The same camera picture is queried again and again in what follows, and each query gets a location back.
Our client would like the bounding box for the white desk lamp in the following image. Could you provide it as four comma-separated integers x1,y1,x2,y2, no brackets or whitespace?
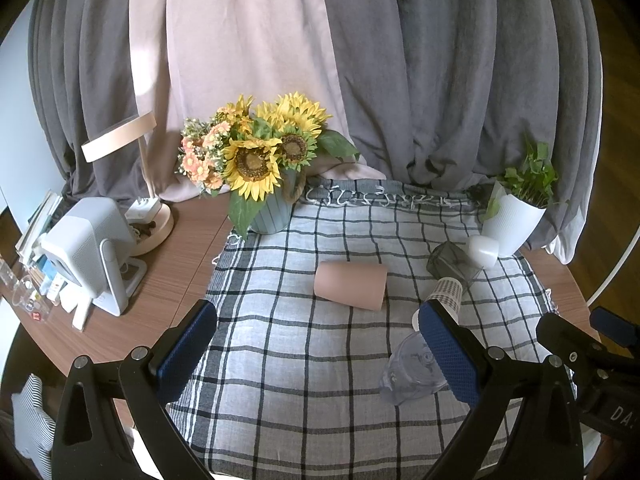
81,112,176,256

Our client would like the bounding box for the dark glass cup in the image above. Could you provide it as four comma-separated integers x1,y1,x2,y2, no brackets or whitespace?
426,241,483,287

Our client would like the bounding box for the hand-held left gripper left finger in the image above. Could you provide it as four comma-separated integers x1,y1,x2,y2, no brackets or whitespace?
51,299,218,480

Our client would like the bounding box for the clear plastic container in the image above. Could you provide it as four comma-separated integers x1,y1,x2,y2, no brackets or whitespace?
0,260,57,322

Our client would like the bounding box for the stack of books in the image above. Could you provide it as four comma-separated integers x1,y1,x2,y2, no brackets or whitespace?
15,190,67,273

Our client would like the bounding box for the patterned paper cup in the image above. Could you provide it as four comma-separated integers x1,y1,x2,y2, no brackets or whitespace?
411,276,463,332

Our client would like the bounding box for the white box-shaped device on stand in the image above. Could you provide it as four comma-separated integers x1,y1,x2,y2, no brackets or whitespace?
40,197,148,318

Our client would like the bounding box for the striped cushion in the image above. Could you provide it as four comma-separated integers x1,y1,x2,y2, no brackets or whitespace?
12,374,57,467

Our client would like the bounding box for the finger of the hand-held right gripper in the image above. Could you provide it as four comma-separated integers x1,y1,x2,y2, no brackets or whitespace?
589,307,637,349
536,312,607,377

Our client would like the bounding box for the pink cup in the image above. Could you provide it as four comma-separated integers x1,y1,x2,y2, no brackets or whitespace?
314,261,389,311

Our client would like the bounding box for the pink curtain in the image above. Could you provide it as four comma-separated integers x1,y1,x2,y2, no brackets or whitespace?
130,0,387,204

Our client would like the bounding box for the grey curtain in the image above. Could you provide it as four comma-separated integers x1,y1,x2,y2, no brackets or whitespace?
27,0,171,202
320,0,605,266

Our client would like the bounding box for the blue ribbed vase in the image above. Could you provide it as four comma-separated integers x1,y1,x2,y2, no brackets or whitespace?
248,170,307,235

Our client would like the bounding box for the green plant in white pot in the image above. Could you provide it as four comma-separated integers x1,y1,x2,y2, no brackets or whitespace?
481,132,571,257

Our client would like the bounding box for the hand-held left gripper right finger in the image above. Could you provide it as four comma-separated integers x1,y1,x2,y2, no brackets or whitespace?
419,300,584,480

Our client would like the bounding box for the sunflower bouquet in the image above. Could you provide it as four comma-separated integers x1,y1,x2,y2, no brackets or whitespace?
175,92,362,242

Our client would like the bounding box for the clear plastic cup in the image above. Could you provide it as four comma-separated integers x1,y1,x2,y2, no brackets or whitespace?
378,331,449,406

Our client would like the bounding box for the checkered cloth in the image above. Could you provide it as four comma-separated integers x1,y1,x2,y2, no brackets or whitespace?
165,177,559,477

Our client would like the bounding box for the small white cup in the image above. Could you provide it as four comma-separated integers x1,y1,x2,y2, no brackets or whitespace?
467,235,501,267

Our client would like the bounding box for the white charger plug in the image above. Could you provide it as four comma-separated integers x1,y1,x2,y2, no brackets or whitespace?
124,197,162,224

